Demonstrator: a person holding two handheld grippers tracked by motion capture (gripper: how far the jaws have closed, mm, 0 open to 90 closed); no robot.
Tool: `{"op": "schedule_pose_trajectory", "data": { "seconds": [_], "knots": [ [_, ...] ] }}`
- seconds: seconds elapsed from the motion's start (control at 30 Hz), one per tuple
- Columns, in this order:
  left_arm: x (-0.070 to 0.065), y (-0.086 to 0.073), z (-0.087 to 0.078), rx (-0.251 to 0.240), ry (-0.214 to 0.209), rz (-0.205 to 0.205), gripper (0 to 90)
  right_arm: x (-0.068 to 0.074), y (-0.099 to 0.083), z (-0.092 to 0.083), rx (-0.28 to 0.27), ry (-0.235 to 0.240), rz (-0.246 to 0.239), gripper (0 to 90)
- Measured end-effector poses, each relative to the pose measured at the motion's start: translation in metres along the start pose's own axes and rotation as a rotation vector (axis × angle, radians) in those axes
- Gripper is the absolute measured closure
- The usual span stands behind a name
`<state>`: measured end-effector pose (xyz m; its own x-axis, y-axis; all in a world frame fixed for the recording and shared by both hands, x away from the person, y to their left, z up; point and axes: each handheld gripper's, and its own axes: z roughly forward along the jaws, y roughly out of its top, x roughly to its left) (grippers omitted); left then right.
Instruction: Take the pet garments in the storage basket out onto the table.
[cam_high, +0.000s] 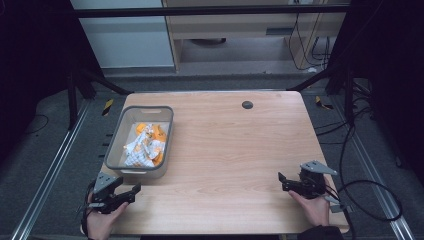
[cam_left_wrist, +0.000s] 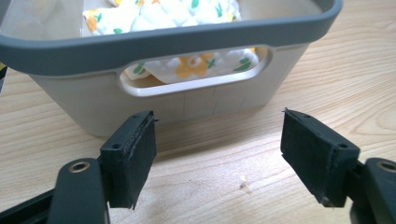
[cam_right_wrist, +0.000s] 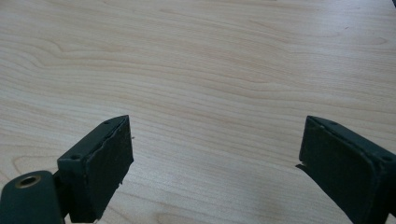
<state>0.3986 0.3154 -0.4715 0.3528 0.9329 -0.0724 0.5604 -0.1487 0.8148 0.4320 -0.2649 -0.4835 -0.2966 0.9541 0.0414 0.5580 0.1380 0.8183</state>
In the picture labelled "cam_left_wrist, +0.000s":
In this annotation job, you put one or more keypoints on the yellow and black object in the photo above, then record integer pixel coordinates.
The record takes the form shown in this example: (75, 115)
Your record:
(2, 77)

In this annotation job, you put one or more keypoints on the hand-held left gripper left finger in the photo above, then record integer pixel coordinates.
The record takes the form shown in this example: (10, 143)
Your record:
(127, 161)

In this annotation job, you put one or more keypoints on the beige basket with grey rim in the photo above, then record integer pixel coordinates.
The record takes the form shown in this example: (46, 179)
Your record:
(93, 105)

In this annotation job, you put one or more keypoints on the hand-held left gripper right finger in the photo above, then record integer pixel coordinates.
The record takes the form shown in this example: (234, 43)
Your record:
(314, 155)

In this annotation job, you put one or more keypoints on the white floral cloth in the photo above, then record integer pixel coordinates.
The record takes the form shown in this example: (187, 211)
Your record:
(162, 15)

